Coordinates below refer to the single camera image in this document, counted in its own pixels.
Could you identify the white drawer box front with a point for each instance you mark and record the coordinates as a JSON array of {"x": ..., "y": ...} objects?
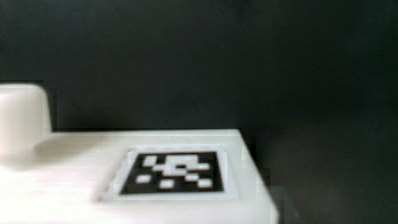
[{"x": 141, "y": 177}]

